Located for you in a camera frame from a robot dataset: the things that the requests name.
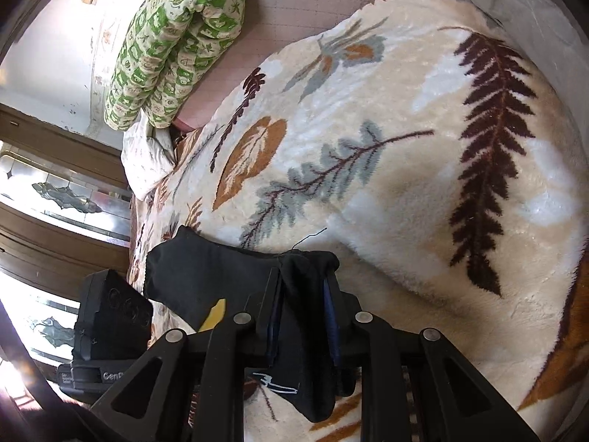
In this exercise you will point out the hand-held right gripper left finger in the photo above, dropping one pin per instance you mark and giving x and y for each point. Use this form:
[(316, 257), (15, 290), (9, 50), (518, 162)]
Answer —
[(274, 327)]

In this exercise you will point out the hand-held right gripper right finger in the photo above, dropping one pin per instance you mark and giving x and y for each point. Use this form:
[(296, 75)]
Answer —
[(332, 331)]

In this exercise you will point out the black pants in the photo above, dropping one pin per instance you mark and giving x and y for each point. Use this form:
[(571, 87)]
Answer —
[(193, 276)]

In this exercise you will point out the brown wooden glass door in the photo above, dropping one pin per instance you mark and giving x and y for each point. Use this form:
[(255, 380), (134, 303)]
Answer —
[(55, 239)]

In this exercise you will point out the white patterned pillow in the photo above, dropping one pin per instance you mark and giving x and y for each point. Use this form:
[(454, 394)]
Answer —
[(147, 156)]

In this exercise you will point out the leaf print fleece blanket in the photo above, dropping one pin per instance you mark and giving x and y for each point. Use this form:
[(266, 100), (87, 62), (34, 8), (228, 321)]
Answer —
[(414, 147)]

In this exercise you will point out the green checkered folded quilt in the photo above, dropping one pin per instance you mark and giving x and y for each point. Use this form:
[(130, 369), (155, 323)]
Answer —
[(184, 23)]

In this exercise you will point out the pink bed mattress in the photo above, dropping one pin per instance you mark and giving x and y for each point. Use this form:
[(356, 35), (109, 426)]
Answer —
[(276, 18)]

